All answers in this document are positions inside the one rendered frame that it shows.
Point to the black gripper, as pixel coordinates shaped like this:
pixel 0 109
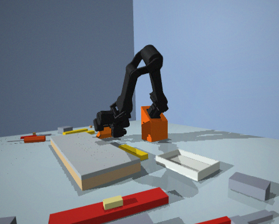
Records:
pixel 97 127

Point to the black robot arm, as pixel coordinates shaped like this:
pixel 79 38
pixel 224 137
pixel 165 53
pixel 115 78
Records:
pixel 154 62

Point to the white shallow tray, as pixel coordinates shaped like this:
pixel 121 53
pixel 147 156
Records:
pixel 188 164

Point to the red long bar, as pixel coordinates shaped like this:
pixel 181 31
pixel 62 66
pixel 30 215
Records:
pixel 111 208

